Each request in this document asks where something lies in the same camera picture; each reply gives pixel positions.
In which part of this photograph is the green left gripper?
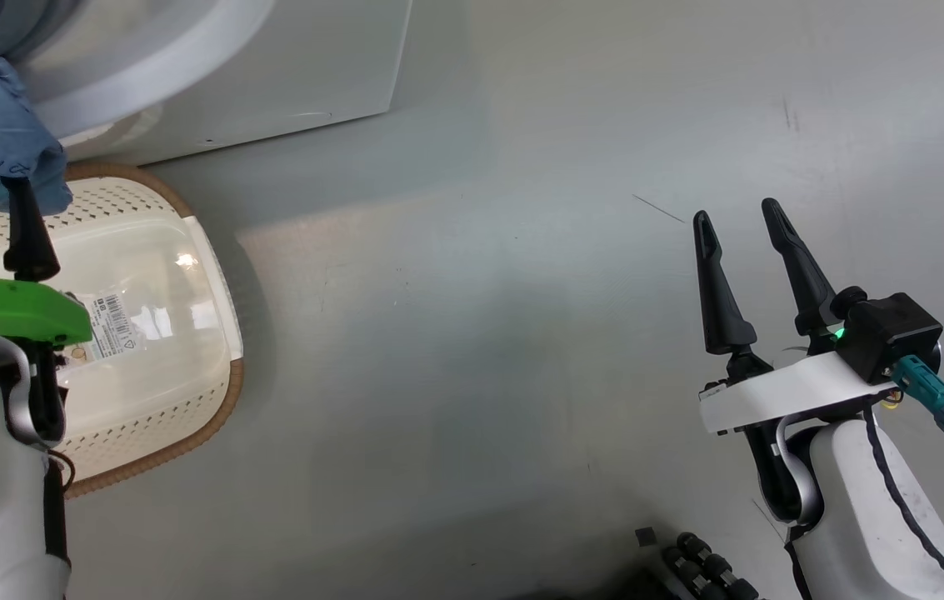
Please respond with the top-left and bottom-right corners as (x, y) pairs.
(0, 177), (93, 347)

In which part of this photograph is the cream perforated laundry basket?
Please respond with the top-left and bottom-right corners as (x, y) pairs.
(0, 162), (244, 499)

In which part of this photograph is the barcode sticker inside basket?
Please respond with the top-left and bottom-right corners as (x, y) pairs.
(63, 292), (143, 361)

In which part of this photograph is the white front-load washing machine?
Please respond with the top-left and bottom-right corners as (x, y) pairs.
(0, 0), (414, 166)

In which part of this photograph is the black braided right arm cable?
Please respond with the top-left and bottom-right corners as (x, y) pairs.
(862, 404), (944, 600)

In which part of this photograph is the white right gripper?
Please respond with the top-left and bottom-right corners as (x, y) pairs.
(692, 197), (897, 436)

